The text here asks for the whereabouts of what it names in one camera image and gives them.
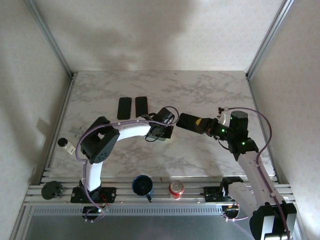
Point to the smartphone pale green frame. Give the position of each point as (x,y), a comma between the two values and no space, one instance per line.
(187,122)

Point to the pink phone case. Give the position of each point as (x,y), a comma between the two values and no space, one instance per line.
(136,98)

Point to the black smartphone dark frame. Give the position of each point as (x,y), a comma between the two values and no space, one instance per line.
(124,108)

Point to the black phone case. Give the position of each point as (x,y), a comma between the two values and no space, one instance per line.
(118,100)

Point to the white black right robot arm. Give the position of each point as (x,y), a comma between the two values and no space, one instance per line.
(252,170)

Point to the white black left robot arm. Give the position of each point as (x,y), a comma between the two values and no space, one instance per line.
(100,140)

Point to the blue mug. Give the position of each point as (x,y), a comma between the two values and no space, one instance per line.
(142,186)

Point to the red drink can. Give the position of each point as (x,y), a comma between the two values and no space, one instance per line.
(176,188)

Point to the aluminium extrusion base rails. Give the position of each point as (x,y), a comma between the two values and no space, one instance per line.
(122,197)

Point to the perforated steel panel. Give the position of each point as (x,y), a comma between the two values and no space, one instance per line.
(160,225)

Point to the small white bottle black cap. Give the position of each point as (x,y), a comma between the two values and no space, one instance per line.
(62,142)

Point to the black round plastic part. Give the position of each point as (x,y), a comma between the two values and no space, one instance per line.
(51,190)

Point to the aluminium table side rail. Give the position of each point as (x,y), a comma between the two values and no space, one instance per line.
(60,122)
(264,125)

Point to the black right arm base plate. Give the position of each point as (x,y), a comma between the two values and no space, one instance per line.
(211,196)

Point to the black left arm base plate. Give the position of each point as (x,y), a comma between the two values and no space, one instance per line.
(107,195)

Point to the aluminium frame post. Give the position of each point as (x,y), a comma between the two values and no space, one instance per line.
(51,37)
(270,37)

